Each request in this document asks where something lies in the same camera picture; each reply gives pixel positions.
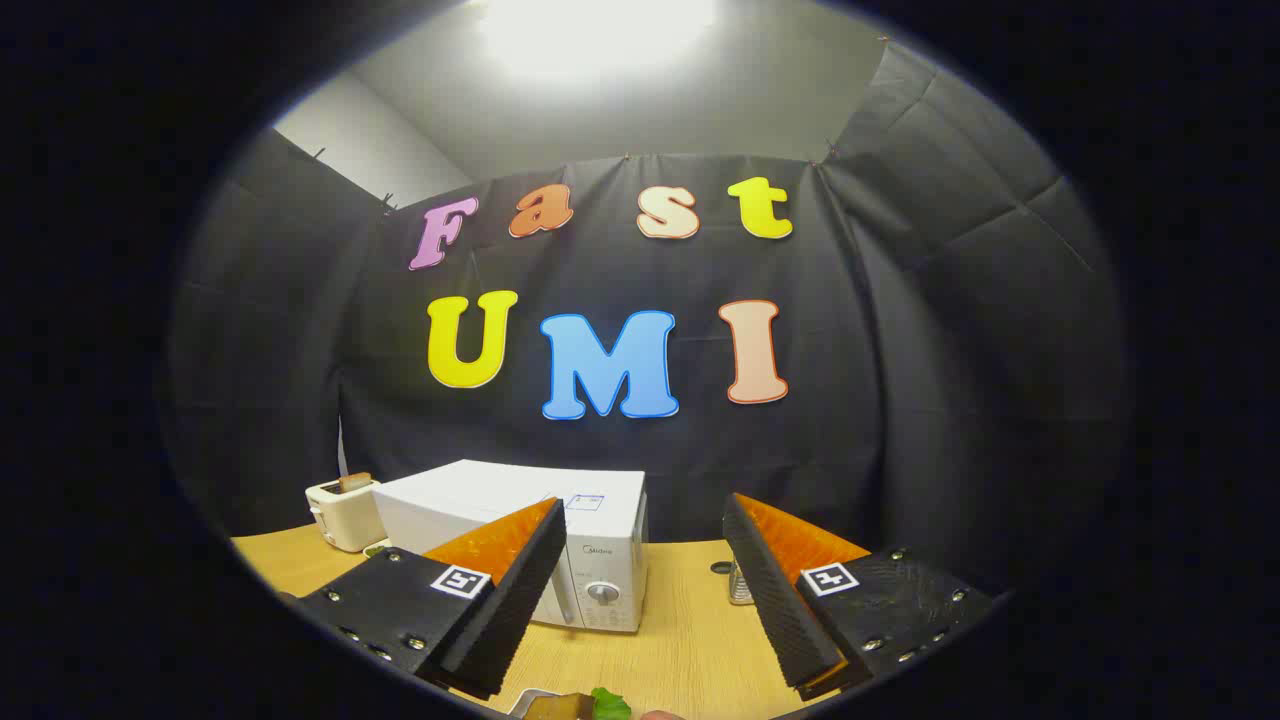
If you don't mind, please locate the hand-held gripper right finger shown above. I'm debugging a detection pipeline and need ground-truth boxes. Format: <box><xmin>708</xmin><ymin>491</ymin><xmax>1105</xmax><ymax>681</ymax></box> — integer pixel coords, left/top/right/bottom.
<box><xmin>722</xmin><ymin>492</ymin><xmax>998</xmax><ymax>703</ymax></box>

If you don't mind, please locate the cream toaster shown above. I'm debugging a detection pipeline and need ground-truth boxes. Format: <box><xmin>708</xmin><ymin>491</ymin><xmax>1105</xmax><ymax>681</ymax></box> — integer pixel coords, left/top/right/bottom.
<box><xmin>305</xmin><ymin>478</ymin><xmax>387</xmax><ymax>553</ymax></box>

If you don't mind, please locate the white microwave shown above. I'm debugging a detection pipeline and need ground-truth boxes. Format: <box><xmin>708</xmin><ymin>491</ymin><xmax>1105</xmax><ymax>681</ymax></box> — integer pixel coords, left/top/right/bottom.
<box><xmin>372</xmin><ymin>460</ymin><xmax>649</xmax><ymax>633</ymax></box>

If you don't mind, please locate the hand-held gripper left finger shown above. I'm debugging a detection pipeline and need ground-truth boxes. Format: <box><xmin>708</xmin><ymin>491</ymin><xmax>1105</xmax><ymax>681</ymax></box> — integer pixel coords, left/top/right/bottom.
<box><xmin>298</xmin><ymin>497</ymin><xmax>568</xmax><ymax>700</ymax></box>

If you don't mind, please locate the brown bread lettuce sandwich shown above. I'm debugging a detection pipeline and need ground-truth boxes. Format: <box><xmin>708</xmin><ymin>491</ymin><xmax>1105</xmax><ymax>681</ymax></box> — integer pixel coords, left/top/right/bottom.
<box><xmin>525</xmin><ymin>687</ymin><xmax>633</xmax><ymax>720</ymax></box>

